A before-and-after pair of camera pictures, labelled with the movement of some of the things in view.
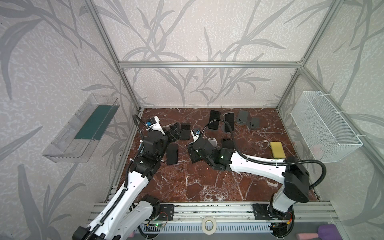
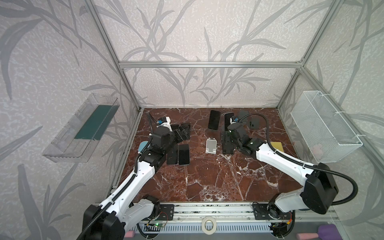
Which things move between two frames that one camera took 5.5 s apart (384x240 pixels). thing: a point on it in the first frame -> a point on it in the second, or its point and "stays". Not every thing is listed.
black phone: x=185 y=133 stays
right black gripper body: x=197 y=142 -> x=228 y=132
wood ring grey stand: x=243 y=117 stays
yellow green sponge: x=277 y=150 stays
